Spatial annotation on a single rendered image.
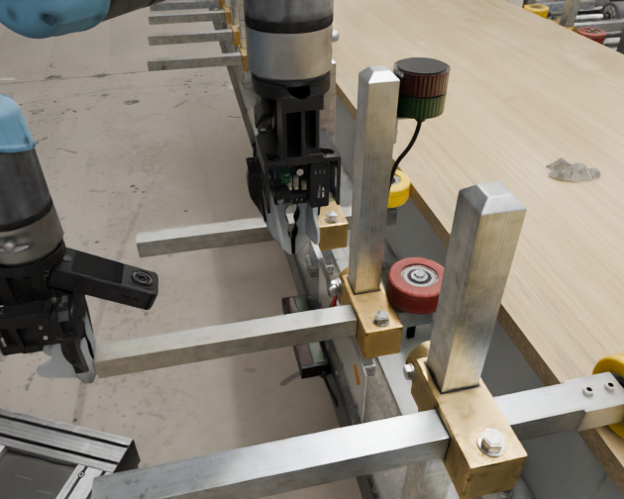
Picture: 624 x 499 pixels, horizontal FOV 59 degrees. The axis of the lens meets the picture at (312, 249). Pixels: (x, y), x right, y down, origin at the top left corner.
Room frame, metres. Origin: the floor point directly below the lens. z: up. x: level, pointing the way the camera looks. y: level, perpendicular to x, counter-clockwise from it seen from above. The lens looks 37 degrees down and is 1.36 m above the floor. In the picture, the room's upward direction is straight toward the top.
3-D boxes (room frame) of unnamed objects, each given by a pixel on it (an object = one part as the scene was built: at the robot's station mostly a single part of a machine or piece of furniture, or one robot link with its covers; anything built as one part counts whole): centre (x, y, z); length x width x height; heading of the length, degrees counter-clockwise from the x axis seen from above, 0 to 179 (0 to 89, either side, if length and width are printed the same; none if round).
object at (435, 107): (0.58, -0.12, 1.13); 0.06 x 0.06 x 0.02
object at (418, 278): (0.55, -0.14, 0.85); 0.08 x 0.08 x 0.11
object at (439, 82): (0.58, -0.12, 1.16); 0.06 x 0.06 x 0.02
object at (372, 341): (0.55, -0.08, 0.85); 0.14 x 0.06 x 0.05; 13
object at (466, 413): (0.31, -0.13, 0.95); 0.14 x 0.06 x 0.05; 13
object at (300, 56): (0.49, 0.02, 1.21); 0.08 x 0.08 x 0.05
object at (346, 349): (0.60, -0.04, 0.75); 0.26 x 0.01 x 0.10; 13
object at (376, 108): (0.57, -0.07, 0.93); 0.04 x 0.04 x 0.48; 13
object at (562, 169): (0.83, -0.45, 0.91); 0.09 x 0.07 x 0.02; 70
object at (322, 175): (0.48, 0.02, 1.13); 0.09 x 0.08 x 0.12; 13
